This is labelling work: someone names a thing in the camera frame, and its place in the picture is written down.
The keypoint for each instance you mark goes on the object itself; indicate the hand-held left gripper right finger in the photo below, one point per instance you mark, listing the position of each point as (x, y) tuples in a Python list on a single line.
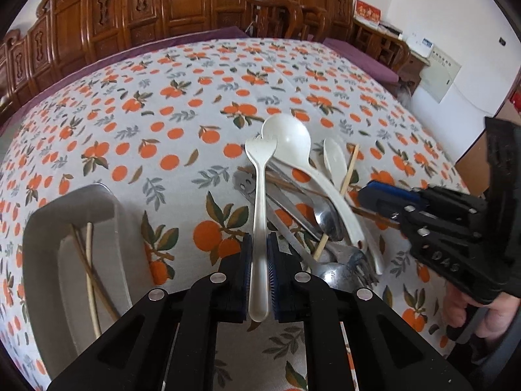
[(272, 277)]

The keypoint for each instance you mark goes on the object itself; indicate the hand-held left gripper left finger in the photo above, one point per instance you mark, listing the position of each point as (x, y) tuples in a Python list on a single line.
[(246, 277)]

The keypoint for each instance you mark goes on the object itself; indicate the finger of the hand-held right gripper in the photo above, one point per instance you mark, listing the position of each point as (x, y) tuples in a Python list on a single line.
[(443, 256), (407, 193)]

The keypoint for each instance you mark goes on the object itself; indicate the white plastic fork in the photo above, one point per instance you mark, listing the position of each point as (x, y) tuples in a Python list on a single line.
[(258, 211)]

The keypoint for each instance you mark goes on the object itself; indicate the small white plastic spoon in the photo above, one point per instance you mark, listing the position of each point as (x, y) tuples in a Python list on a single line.
[(334, 159)]

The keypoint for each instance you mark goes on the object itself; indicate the large white plastic spoon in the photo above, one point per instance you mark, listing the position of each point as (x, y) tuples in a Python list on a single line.
[(287, 138)]

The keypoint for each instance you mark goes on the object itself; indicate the metal tray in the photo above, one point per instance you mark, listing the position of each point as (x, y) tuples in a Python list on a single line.
[(49, 232)]

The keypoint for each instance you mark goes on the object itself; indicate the person's right hand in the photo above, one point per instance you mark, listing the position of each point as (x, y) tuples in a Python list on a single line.
[(456, 305)]

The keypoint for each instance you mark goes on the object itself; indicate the brown wooden board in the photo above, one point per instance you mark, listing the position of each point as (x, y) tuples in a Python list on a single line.
[(480, 146)]

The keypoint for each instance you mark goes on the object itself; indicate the grey fuzzy object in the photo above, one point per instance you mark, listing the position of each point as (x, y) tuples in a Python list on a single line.
[(405, 95)]

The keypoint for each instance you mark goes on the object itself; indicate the grey electrical panel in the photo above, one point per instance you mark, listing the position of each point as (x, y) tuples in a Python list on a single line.
[(439, 75)]

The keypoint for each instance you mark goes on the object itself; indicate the short purple seat cushion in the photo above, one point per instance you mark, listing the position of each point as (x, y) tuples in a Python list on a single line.
[(362, 59)]

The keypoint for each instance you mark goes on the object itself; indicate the wooden side table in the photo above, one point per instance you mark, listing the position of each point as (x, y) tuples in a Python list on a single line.
[(386, 49)]

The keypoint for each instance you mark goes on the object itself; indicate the white box with blue label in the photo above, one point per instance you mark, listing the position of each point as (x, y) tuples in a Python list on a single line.
[(421, 44)]

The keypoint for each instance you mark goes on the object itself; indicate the stack of papers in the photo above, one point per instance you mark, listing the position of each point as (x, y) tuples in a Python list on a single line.
[(390, 29)]

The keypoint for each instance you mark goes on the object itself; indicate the red desk calendar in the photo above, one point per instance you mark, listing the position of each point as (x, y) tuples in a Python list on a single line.
[(367, 11)]

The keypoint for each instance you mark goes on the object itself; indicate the carved wooden armchair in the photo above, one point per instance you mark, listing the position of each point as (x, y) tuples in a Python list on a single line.
[(285, 8)]

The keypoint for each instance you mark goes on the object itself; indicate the long purple seat cushion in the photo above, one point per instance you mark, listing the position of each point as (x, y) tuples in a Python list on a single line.
[(122, 51)]

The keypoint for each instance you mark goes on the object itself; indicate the carved wooden bench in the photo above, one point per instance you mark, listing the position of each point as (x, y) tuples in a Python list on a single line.
[(183, 0)]

